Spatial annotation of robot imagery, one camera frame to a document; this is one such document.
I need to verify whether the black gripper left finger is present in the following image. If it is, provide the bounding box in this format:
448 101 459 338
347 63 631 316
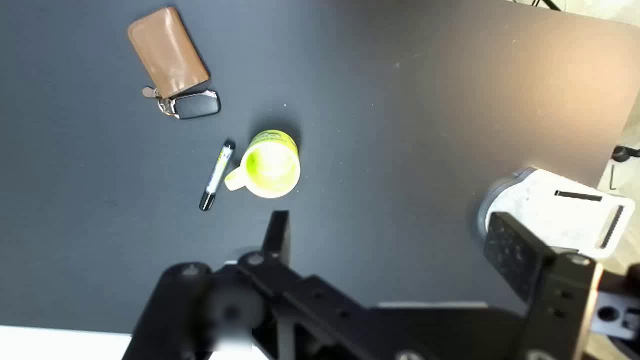
120 210 316 360

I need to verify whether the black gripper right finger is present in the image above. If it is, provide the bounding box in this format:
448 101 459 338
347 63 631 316
484 210 599 360

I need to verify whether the black and white marker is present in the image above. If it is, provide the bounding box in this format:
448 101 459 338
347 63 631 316
199 138 239 213

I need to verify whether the white flat plate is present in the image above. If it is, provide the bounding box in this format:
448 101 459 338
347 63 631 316
477 165 636 261

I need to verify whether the yellow-green printed mug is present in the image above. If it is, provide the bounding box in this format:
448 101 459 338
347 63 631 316
222 127 305 200

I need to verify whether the black car key fob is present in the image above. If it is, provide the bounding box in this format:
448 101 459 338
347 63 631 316
141 85 222 122

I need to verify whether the brown leather key pouch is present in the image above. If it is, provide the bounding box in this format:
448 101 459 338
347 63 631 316
126 5 212 100

